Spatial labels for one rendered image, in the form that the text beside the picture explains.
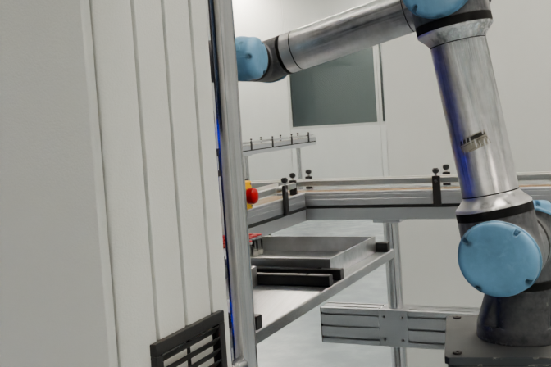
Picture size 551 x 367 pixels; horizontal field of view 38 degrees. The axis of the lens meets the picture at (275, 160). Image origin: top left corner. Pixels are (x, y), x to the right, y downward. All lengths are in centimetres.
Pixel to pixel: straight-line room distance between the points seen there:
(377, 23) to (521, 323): 55
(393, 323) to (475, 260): 142
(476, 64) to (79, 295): 75
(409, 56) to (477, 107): 191
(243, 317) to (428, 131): 232
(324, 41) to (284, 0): 911
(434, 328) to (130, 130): 202
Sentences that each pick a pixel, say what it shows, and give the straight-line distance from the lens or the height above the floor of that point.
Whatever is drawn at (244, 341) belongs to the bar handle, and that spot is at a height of 95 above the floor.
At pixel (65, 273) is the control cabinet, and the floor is 107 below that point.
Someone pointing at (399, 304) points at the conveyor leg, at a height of 56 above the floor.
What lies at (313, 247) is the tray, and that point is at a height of 89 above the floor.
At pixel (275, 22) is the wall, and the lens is 1057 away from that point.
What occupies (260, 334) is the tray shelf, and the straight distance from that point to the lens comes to 118.
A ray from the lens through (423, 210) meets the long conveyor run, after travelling 249.
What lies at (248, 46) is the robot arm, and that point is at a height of 131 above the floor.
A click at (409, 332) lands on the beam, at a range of 261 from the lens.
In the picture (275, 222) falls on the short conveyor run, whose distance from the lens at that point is 240.
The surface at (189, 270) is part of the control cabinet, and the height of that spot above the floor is 105.
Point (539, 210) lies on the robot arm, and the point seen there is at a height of 100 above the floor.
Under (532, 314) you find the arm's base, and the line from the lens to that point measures 137.
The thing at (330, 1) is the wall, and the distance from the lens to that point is 1029.
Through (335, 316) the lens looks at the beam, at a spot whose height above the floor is 52.
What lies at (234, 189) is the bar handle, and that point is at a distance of 82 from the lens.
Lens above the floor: 118
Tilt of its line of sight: 3 degrees down
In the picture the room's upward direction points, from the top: 4 degrees counter-clockwise
